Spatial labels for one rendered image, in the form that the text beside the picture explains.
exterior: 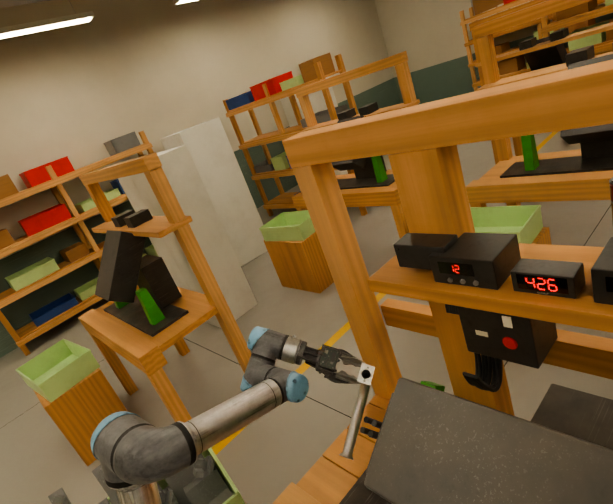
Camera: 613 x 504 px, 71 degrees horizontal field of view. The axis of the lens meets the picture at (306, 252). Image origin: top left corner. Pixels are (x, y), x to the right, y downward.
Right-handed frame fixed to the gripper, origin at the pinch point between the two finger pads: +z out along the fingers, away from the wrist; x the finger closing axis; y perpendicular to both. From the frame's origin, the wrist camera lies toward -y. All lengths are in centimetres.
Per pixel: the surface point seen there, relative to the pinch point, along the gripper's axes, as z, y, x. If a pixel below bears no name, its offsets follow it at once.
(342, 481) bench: 3.5, -30.4, -31.1
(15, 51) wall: -577, -302, 324
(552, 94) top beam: 16, 69, 47
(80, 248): -428, -437, 109
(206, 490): -42, -46, -51
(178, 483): -53, -47, -52
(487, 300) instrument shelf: 19.8, 38.2, 17.9
